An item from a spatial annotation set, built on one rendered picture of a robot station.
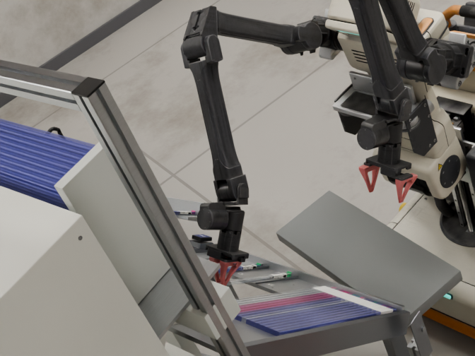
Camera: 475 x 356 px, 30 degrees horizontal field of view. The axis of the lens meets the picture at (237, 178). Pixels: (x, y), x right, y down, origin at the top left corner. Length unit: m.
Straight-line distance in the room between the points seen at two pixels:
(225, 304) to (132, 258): 0.20
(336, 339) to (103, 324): 0.75
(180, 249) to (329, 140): 2.68
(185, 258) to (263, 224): 2.32
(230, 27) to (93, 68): 3.29
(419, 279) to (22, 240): 1.45
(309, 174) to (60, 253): 2.69
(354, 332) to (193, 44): 0.82
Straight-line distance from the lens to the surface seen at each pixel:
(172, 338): 3.14
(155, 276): 1.75
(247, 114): 4.56
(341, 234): 2.83
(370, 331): 2.25
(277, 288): 2.43
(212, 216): 2.22
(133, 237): 1.68
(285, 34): 2.49
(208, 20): 2.28
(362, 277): 2.69
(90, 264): 1.48
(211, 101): 2.26
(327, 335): 2.09
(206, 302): 1.65
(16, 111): 5.57
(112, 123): 1.41
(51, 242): 1.43
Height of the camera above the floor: 2.55
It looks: 37 degrees down
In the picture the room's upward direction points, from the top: 24 degrees counter-clockwise
